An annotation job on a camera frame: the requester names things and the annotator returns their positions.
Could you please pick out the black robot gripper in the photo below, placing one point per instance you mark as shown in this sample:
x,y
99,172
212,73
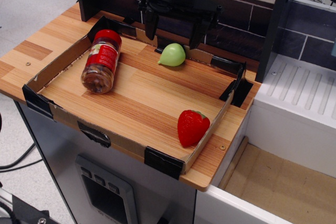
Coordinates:
x,y
203,14

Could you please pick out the red-capped basil spice bottle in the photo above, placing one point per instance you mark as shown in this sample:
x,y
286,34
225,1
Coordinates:
x,y
98,74

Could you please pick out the cardboard fence with black tape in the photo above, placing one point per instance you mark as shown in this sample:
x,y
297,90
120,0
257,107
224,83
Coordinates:
x,y
139,115

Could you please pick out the green toy pear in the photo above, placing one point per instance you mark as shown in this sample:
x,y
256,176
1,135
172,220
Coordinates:
x,y
172,55

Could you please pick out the red toy strawberry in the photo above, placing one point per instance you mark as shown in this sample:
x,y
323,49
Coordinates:
x,y
191,127

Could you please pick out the white ribbed drainboard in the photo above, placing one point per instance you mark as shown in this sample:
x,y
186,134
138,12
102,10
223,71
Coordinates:
x,y
301,91

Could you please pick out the dark vertical post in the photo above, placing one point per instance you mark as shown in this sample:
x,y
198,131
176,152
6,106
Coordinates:
x,y
266,59

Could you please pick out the black metal bracket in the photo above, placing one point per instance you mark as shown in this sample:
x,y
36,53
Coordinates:
x,y
14,210

